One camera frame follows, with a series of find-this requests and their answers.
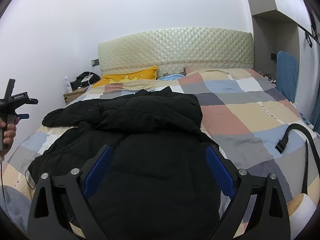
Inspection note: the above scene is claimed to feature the black padded jacket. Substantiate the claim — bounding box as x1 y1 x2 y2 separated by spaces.
28 88 220 239

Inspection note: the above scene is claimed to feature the person's left hand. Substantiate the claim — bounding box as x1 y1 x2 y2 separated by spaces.
1 118 20 156

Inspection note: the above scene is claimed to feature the wooden bedside table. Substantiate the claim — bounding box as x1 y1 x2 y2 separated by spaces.
63 87 88 104

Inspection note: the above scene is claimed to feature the white spray bottle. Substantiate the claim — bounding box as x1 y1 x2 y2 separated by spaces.
65 75 73 93

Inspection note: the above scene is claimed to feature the black bag on nightstand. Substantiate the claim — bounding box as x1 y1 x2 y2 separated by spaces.
71 72 100 90

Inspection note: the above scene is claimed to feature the patchwork checked duvet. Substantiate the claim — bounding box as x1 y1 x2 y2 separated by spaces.
1 69 319 239

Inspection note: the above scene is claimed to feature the yellow pillow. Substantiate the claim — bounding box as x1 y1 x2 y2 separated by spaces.
92 66 158 88

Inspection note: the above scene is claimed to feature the light blue pillow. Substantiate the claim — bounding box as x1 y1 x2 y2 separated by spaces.
158 74 185 81

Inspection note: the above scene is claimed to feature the blue towel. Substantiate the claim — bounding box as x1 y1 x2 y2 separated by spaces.
276 50 298 102

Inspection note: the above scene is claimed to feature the cream quilted headboard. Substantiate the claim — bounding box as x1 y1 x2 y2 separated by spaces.
98 27 254 76

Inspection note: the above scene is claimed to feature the grey wardrobe cabinet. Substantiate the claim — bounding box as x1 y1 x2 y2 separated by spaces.
243 0 313 81

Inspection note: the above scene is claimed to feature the black strap with buckle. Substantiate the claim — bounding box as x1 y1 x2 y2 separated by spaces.
274 123 316 194

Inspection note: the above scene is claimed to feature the wall power socket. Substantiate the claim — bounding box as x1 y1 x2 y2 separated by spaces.
91 59 99 67

